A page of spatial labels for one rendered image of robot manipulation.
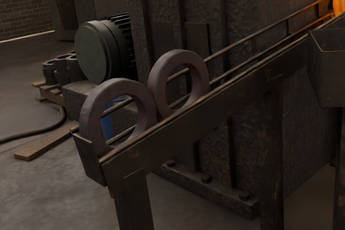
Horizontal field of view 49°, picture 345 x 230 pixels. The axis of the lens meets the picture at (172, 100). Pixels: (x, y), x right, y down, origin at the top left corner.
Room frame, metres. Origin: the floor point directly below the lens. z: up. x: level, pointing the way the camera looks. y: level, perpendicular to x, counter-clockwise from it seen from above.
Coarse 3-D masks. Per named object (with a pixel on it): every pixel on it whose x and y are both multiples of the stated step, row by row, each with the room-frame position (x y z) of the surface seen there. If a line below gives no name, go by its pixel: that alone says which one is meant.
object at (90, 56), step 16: (112, 16) 2.32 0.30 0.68; (128, 16) 2.35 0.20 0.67; (80, 32) 2.26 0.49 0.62; (96, 32) 2.15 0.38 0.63; (112, 32) 2.18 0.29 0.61; (128, 32) 2.23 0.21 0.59; (80, 48) 2.29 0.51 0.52; (96, 48) 2.15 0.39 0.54; (112, 48) 2.10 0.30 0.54; (128, 48) 2.18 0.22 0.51; (80, 64) 2.32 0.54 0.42; (96, 64) 2.17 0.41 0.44; (112, 64) 2.09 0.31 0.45; (128, 64) 2.19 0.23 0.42; (96, 80) 2.19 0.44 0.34; (64, 96) 2.46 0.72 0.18; (80, 96) 2.28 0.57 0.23; (80, 112) 2.32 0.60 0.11; (112, 112) 2.02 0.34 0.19; (128, 112) 1.89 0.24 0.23; (112, 128) 2.04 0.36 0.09; (128, 128) 1.91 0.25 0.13
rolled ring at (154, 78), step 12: (168, 60) 0.86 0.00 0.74; (180, 60) 0.88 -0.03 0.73; (192, 60) 0.90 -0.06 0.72; (156, 72) 0.84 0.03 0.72; (168, 72) 0.85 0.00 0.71; (192, 72) 0.93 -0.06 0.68; (204, 72) 0.93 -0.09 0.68; (156, 84) 0.83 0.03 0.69; (204, 84) 0.93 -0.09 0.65; (156, 96) 0.82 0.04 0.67; (192, 96) 0.93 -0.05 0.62; (156, 108) 0.83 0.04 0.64; (168, 108) 0.84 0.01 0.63; (180, 108) 0.90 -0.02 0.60
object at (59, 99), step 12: (60, 60) 2.74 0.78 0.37; (72, 60) 2.54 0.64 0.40; (48, 72) 2.91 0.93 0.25; (60, 72) 2.75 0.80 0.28; (72, 72) 2.55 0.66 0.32; (36, 84) 2.99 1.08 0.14; (48, 84) 2.94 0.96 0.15; (60, 84) 2.76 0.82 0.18; (48, 96) 2.93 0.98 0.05; (60, 96) 2.61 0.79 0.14
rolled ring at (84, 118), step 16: (112, 80) 0.77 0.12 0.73; (128, 80) 0.78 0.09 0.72; (96, 96) 0.73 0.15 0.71; (112, 96) 0.75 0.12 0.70; (144, 96) 0.80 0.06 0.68; (96, 112) 0.72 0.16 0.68; (144, 112) 0.80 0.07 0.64; (80, 128) 0.72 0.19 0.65; (96, 128) 0.72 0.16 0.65; (144, 128) 0.79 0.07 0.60; (96, 144) 0.71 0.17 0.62
